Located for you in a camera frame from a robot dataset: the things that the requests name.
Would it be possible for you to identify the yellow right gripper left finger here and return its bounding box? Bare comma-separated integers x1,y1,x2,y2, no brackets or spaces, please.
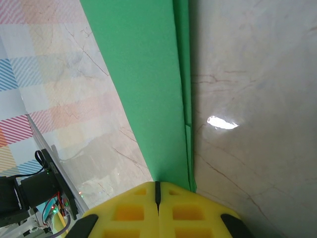
66,181,159,238

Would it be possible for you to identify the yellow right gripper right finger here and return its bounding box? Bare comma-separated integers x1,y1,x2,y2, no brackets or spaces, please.
158,181,255,238

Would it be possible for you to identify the controller circuit board green light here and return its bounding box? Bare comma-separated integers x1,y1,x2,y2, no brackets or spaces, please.
43,195,75,223

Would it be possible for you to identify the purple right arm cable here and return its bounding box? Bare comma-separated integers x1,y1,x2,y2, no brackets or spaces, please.
53,219,69,238

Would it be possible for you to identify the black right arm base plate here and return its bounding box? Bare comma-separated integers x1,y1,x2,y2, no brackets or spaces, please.
41,148,80,220

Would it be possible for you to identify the aluminium frame beam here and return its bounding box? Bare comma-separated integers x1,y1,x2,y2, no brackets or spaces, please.
26,114,91,214

